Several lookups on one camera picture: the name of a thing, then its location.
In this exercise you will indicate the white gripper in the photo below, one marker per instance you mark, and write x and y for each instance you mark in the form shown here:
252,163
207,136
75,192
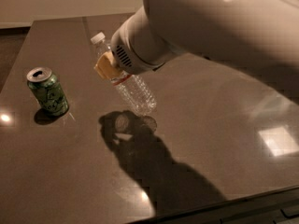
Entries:
127,48

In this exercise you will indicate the green soda can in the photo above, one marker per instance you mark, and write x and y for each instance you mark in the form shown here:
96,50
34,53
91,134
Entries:
47,89

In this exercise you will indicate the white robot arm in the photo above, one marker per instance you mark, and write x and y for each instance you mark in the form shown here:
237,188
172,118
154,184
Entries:
257,37

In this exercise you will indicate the clear plastic water bottle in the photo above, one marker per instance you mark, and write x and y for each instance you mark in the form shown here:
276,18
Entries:
132,88

